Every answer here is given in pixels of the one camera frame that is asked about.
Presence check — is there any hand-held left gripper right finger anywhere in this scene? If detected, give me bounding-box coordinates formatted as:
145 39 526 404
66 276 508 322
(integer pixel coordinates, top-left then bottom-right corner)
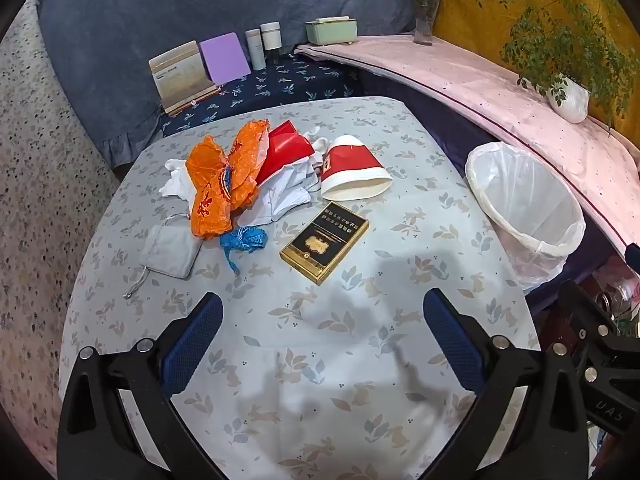
422 287 591 480

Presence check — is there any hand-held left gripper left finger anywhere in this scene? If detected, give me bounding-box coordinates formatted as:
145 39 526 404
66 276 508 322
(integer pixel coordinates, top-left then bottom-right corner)
57 292 224 480

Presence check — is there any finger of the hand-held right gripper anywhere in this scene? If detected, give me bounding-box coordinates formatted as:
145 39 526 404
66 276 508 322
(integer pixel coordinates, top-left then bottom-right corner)
558 280 640 386

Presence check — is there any grey drawstring pouch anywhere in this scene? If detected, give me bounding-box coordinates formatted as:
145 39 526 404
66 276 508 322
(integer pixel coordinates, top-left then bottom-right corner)
124 214 202 301

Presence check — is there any blue plastic scrap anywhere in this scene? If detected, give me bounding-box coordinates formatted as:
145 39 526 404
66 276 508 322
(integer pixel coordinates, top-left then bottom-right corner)
220 226 267 275

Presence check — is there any white lined trash bin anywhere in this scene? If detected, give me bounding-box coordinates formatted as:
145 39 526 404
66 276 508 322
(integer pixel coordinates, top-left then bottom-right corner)
465 141 587 295

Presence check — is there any black and gold cigarette box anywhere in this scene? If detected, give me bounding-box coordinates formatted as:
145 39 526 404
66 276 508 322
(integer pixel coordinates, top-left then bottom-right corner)
279 201 370 286

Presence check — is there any orange plastic bag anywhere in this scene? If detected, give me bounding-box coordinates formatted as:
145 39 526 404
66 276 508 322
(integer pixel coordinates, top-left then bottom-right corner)
186 120 271 238

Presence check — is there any red and white paper cup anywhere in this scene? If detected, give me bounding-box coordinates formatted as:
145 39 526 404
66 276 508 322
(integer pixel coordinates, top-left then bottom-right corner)
320 135 392 202

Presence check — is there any white sock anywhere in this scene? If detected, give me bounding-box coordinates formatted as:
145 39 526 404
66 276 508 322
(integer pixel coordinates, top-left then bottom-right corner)
300 127 332 155
306 152 326 193

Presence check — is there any red glossy pouch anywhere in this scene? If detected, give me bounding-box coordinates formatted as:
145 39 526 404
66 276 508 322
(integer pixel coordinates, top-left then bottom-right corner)
255 120 317 186

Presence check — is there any leaf-printed tablecloth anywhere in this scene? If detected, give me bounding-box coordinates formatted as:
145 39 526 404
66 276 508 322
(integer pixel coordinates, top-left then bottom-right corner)
57 96 543 480

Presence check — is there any crumpled white tissue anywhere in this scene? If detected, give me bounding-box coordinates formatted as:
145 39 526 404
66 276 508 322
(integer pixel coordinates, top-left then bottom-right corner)
160 157 197 202

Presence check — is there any green plant in white pot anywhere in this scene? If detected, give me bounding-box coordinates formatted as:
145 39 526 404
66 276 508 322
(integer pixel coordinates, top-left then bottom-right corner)
475 0 637 126

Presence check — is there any pink cloth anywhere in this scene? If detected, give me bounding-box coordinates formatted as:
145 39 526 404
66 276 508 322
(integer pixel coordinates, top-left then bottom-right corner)
295 35 640 241

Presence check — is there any beige cardboard box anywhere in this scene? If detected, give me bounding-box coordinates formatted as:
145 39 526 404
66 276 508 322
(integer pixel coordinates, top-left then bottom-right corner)
148 40 222 116

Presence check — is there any navy floral cloth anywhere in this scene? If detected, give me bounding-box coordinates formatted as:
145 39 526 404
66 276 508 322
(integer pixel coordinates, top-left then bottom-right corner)
160 52 362 136

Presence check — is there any purple card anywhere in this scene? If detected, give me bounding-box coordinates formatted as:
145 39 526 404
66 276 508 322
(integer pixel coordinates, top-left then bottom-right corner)
199 32 252 85

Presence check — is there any slim white bottle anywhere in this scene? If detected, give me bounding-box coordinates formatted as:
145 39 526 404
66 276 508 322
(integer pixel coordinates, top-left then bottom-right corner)
245 28 266 71

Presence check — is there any white-capped jar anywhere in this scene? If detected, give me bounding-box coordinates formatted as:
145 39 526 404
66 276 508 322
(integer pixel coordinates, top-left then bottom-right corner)
260 21 282 65

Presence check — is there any glass vase with red flowers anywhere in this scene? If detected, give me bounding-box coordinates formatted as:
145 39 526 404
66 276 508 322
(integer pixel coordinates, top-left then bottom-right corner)
397 0 452 47

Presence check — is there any pale green tissue box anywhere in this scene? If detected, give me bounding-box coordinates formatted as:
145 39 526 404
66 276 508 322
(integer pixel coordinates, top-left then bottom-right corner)
305 16 359 46

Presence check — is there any blue-grey blanket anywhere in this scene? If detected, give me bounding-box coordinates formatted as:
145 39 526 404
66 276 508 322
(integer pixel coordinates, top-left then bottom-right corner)
35 0 446 168

